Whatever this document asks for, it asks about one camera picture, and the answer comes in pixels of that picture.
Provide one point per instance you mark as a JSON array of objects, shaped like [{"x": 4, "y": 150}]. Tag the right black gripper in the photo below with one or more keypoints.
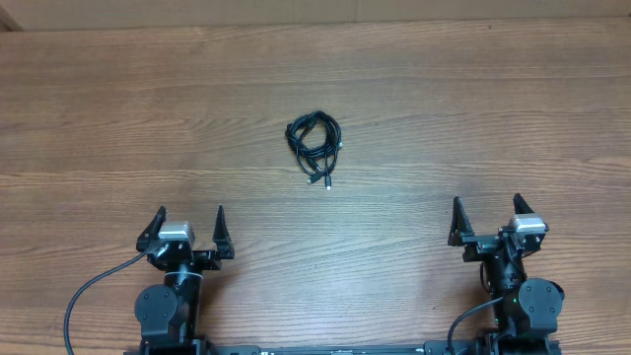
[{"x": 480, "y": 245}]

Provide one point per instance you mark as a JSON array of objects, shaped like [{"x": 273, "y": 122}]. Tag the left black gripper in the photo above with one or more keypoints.
[{"x": 210, "y": 261}]

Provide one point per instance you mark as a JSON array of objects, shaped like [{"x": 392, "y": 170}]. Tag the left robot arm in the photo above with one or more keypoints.
[{"x": 168, "y": 312}]

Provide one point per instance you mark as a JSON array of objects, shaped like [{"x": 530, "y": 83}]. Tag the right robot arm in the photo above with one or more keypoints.
[{"x": 526, "y": 310}]

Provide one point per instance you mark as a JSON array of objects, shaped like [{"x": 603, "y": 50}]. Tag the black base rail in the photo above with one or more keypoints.
[{"x": 433, "y": 347}]

